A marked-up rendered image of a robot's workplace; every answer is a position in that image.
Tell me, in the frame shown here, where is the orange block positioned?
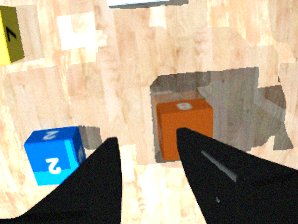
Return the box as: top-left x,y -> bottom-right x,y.
157,99 -> 214,161

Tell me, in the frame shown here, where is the white block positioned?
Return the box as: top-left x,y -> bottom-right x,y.
106,0 -> 169,10

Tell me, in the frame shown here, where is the yellow digit block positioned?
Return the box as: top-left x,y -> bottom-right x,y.
0,4 -> 24,65

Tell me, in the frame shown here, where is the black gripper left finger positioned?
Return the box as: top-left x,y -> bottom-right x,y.
0,136 -> 124,224

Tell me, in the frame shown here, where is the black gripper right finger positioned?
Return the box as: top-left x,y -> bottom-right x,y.
177,127 -> 298,224

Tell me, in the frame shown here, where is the blue block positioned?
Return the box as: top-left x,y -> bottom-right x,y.
24,125 -> 85,186

